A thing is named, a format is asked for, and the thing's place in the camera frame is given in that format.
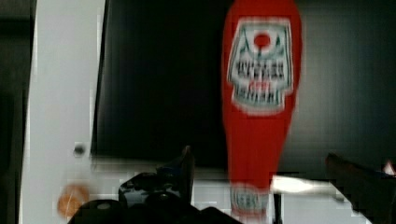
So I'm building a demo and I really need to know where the black toaster oven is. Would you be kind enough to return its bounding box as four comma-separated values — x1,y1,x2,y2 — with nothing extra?
92,0,395,178

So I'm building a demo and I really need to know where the red ketchup bottle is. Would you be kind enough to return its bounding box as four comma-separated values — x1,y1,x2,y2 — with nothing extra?
220,0,304,190

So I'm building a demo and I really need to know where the orange slice toy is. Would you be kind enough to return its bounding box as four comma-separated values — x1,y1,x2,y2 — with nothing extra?
57,184,90,218

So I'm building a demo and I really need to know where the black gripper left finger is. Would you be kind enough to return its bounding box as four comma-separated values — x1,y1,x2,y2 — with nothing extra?
156,146,195,203

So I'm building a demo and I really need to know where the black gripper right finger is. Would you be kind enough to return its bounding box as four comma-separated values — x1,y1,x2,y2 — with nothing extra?
325,153,396,224

